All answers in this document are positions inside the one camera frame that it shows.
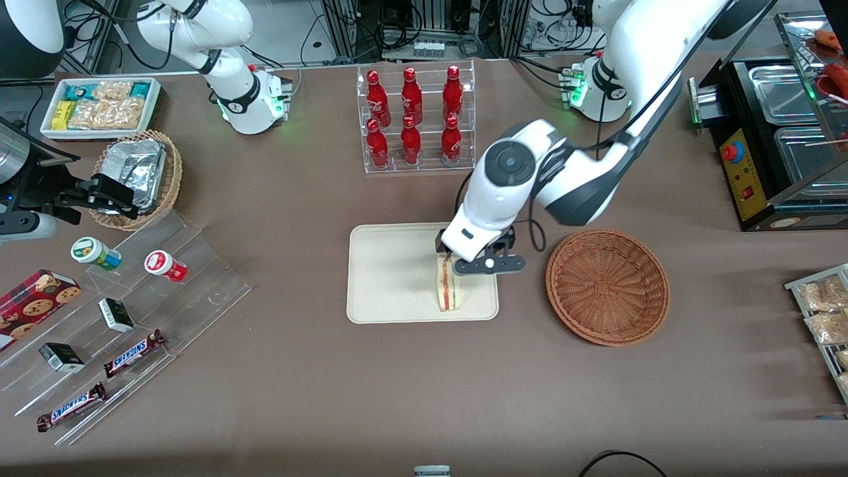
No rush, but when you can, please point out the Snickers chocolate bar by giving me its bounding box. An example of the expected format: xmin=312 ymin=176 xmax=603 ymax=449
xmin=103 ymin=329 xmax=166 ymax=378
xmin=36 ymin=382 xmax=108 ymax=433

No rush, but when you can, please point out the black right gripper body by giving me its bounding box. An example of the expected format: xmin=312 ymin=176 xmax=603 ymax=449
xmin=0 ymin=151 xmax=90 ymax=214

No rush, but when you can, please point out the clear acrylic bottle rack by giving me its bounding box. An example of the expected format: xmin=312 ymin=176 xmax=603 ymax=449
xmin=356 ymin=60 xmax=476 ymax=174

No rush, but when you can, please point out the tray of packaged pastries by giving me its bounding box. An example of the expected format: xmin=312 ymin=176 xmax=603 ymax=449
xmin=785 ymin=264 xmax=848 ymax=405

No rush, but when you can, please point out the clear acrylic stepped shelf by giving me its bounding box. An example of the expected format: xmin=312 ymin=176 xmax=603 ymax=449
xmin=0 ymin=211 xmax=252 ymax=446

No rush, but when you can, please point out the small black carton box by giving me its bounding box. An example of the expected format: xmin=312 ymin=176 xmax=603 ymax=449
xmin=38 ymin=343 xmax=85 ymax=373
xmin=98 ymin=298 xmax=135 ymax=333

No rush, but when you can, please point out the red yogurt cup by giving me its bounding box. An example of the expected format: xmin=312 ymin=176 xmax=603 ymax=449
xmin=144 ymin=250 xmax=188 ymax=283

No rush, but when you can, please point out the steel food pan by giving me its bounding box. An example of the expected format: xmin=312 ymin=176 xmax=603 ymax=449
xmin=749 ymin=65 xmax=819 ymax=107
xmin=774 ymin=126 xmax=848 ymax=186

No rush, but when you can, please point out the brown wicker basket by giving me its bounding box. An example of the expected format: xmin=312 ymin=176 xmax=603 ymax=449
xmin=545 ymin=229 xmax=671 ymax=347

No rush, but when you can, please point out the green sunflower yogurt cup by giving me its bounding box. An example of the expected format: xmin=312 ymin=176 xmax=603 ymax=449
xmin=71 ymin=237 xmax=123 ymax=272

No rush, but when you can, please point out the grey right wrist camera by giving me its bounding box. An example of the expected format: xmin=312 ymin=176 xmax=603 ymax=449
xmin=0 ymin=212 xmax=58 ymax=241

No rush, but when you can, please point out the foil wrapped package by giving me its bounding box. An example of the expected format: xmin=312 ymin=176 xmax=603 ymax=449
xmin=101 ymin=138 xmax=166 ymax=180
xmin=126 ymin=166 xmax=166 ymax=213

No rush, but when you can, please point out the light wicker basket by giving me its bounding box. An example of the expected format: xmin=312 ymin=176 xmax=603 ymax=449
xmin=88 ymin=129 xmax=184 ymax=232

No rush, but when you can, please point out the cream plastic tray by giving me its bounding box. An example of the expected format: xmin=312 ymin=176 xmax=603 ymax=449
xmin=346 ymin=223 xmax=500 ymax=325

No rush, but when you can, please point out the red chocolate chip cookie box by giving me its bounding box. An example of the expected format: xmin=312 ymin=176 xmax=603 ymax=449
xmin=0 ymin=269 xmax=81 ymax=352

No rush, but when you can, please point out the black food warmer appliance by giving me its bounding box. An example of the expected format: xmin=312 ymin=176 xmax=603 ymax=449
xmin=689 ymin=10 xmax=848 ymax=233

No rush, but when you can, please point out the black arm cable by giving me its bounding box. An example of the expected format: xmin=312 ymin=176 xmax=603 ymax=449
xmin=583 ymin=0 xmax=779 ymax=153

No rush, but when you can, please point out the triangle sandwich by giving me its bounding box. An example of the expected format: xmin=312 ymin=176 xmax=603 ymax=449
xmin=434 ymin=255 xmax=466 ymax=312

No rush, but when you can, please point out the white plastic snack bin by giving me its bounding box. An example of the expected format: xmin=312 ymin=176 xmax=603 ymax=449
xmin=40 ymin=77 xmax=162 ymax=141

